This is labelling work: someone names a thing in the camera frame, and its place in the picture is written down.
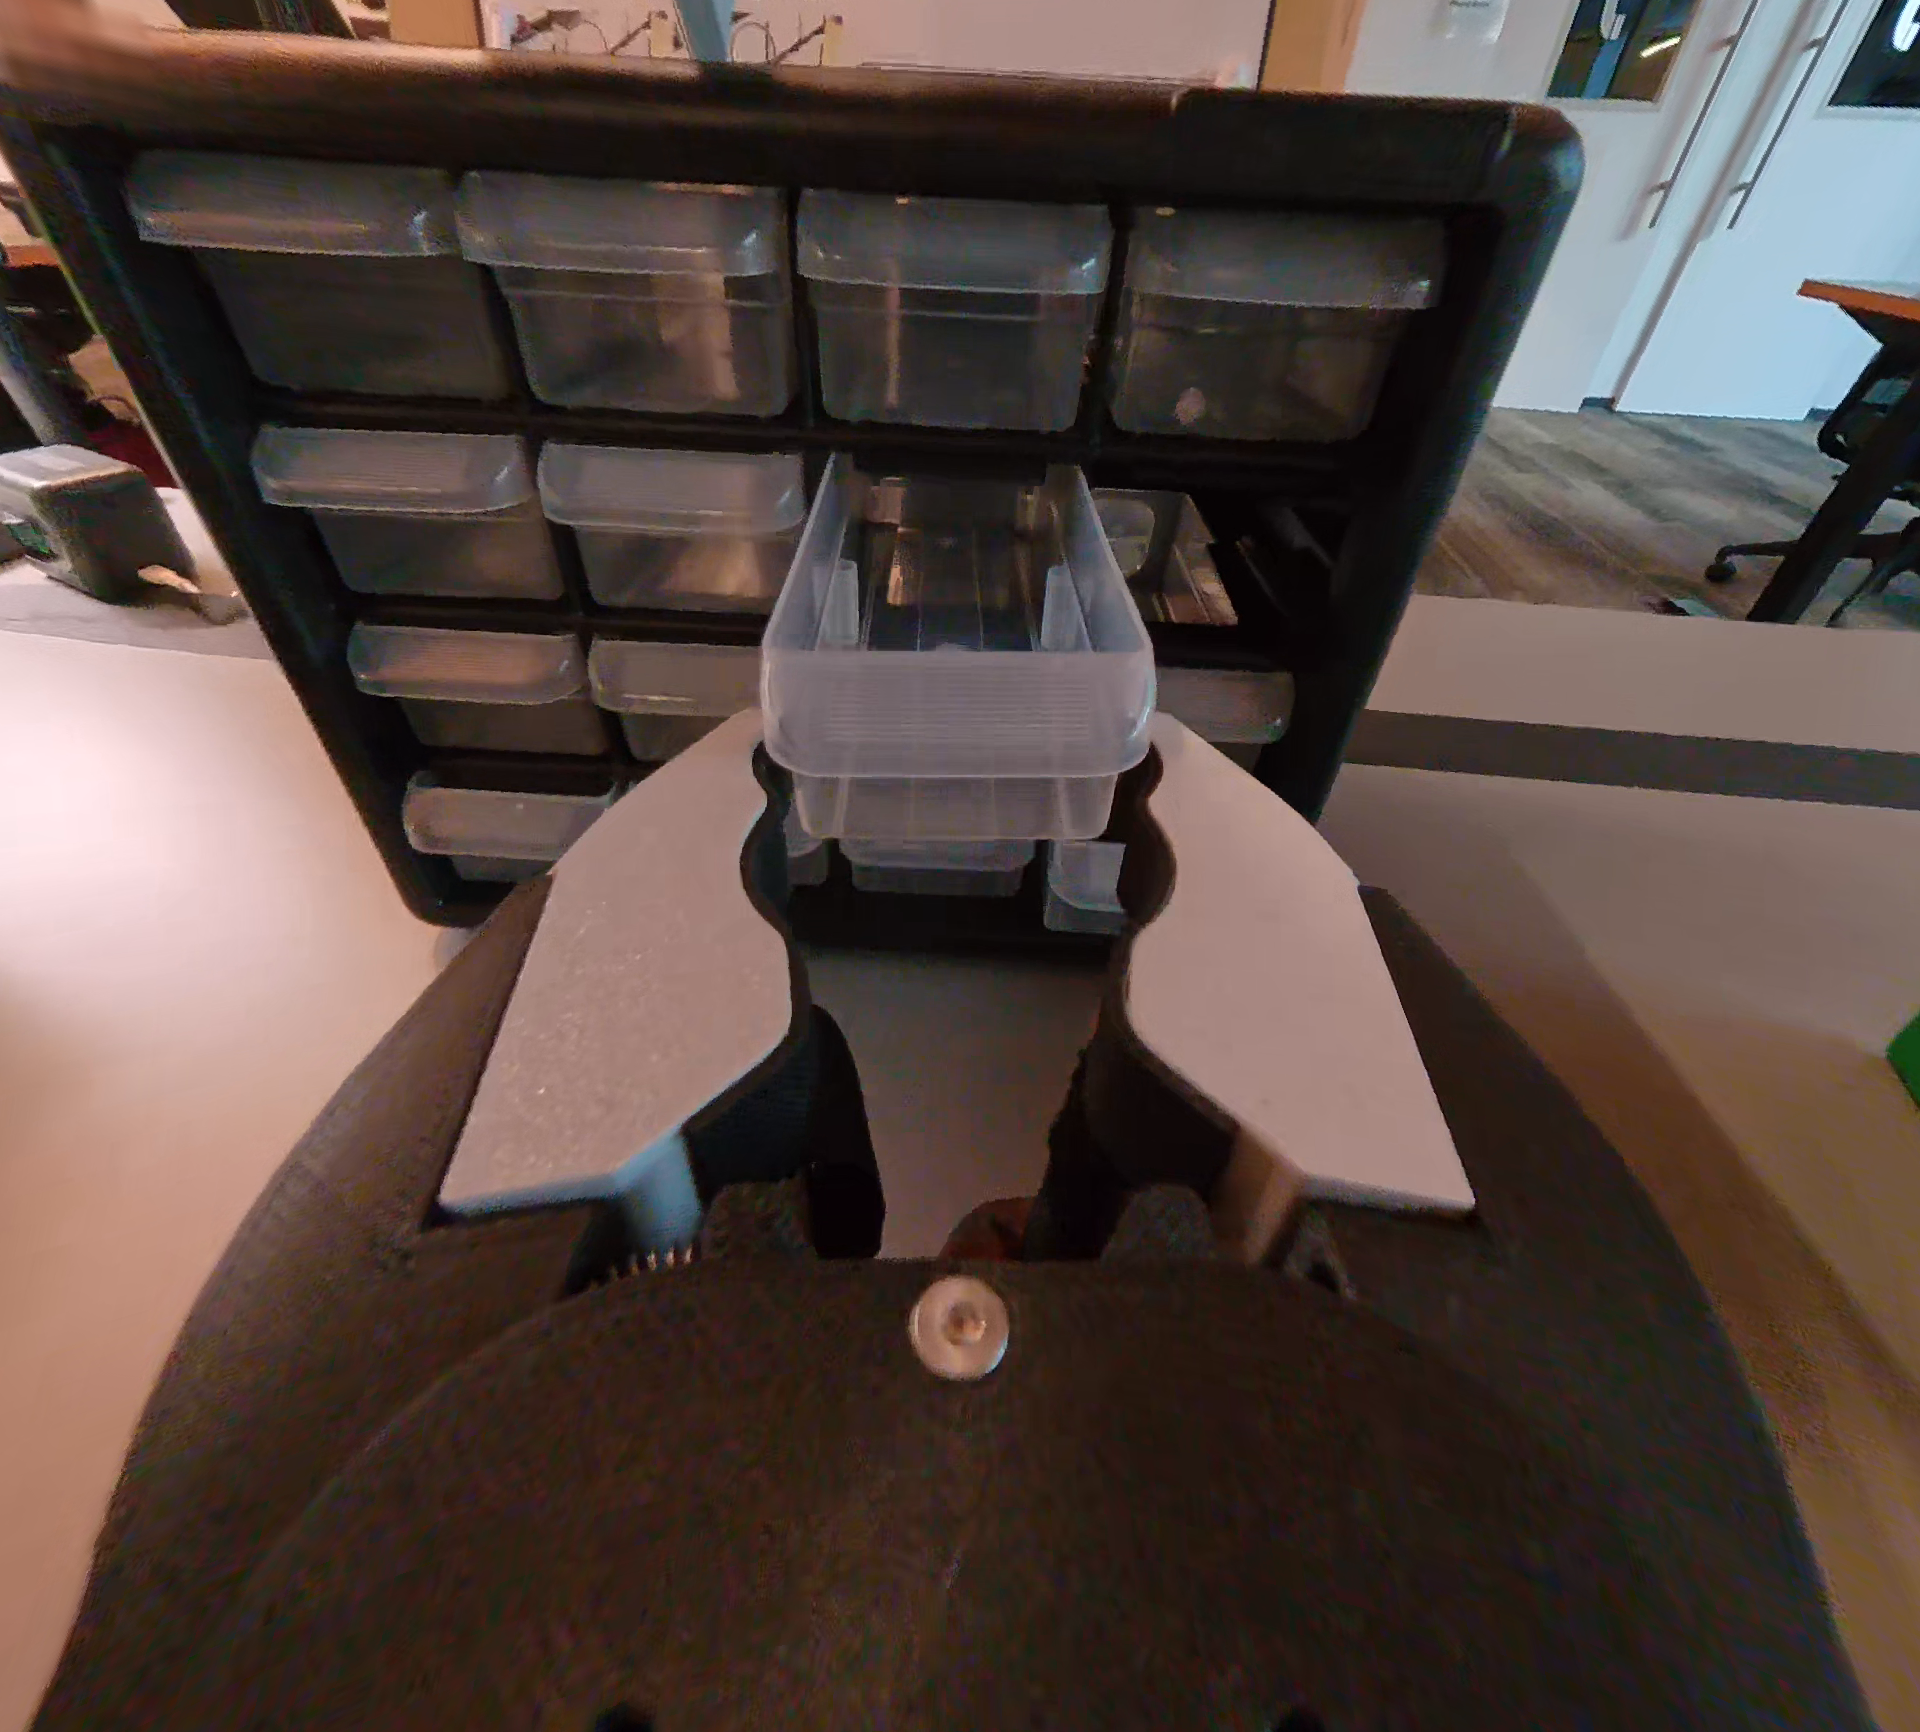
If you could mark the small wall paper sign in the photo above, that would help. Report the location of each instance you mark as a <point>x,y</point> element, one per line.
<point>1476,4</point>

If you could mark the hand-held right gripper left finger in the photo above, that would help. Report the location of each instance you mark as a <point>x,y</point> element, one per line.
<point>630,995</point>

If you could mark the clear plastic drawer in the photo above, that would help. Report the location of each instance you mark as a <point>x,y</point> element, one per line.
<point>959,711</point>

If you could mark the black box device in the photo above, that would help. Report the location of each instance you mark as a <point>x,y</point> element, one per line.
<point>91,519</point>

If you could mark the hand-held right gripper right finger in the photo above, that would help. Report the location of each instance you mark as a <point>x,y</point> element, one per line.
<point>1292,995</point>

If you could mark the black office chair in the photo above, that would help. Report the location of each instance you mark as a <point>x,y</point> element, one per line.
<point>1860,427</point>

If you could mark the wood edged office desk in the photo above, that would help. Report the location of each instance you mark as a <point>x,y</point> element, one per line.
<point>1867,300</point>

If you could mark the green plastic bin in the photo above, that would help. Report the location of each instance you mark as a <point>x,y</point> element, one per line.
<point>1905,1059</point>

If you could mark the group of clear drawers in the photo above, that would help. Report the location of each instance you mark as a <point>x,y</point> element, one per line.
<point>644,307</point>

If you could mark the black drawer cabinet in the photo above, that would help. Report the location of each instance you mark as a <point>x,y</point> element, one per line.
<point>900,128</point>

